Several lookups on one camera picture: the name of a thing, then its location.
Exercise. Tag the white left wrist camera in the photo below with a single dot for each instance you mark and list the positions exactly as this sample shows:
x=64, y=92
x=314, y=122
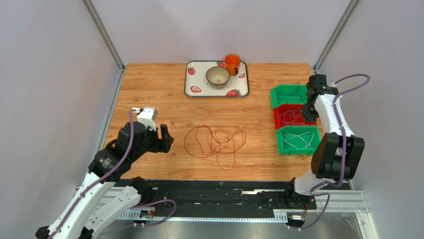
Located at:
x=147, y=117

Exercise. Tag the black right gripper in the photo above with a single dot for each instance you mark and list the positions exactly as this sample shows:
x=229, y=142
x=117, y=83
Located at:
x=309, y=110

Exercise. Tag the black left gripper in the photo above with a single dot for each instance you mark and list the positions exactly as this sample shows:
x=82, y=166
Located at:
x=163, y=145

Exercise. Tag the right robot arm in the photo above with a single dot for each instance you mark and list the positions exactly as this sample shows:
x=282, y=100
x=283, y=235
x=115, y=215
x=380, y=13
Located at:
x=339, y=152

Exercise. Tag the orange mug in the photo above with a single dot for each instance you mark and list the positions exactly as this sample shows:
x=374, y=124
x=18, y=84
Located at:
x=231, y=63

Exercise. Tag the green bin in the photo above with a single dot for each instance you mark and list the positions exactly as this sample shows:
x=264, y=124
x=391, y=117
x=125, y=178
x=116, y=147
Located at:
x=296, y=139
x=288, y=94

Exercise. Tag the strawberry pattern tray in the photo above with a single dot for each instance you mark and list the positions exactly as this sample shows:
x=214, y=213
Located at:
x=196, y=84

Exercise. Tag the red bin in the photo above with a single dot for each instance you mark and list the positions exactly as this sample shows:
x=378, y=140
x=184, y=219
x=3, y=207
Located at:
x=289, y=114

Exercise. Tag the grey ceramic bowl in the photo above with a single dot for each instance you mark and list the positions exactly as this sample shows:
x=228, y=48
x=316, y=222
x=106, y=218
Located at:
x=217, y=76

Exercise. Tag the far green bin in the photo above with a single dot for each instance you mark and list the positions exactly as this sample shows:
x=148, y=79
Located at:
x=288, y=94

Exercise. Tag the near green bin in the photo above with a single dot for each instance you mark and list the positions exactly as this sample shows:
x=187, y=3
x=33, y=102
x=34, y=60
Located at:
x=296, y=139

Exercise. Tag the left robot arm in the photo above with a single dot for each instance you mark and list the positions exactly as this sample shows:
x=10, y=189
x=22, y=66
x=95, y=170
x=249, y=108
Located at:
x=82, y=219

